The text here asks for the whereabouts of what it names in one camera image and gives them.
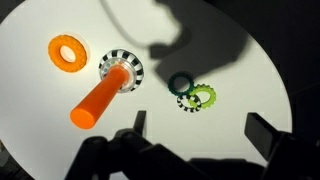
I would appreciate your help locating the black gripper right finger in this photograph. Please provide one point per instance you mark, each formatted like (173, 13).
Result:
(261, 133)

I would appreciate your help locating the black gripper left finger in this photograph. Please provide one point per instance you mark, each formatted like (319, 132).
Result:
(140, 120)

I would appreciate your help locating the orange stacking rod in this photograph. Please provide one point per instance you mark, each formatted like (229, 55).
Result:
(100, 96)

